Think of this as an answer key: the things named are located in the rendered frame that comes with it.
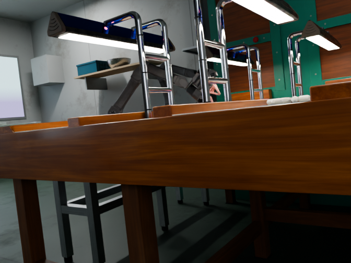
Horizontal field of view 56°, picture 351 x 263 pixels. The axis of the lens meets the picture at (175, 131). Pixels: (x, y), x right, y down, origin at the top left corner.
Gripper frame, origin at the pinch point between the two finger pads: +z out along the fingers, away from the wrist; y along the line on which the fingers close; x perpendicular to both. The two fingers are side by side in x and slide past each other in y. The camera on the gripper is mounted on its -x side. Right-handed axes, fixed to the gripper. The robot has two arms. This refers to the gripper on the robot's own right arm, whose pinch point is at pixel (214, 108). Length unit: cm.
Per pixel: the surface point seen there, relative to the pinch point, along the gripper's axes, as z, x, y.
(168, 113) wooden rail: 33, -27, -100
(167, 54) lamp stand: -4, -25, -57
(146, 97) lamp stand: 6, -13, -72
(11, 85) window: -508, 306, 209
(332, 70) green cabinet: 25, -43, 82
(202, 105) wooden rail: 33, -28, -86
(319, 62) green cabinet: 15, -44, 81
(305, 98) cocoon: 47, -39, -51
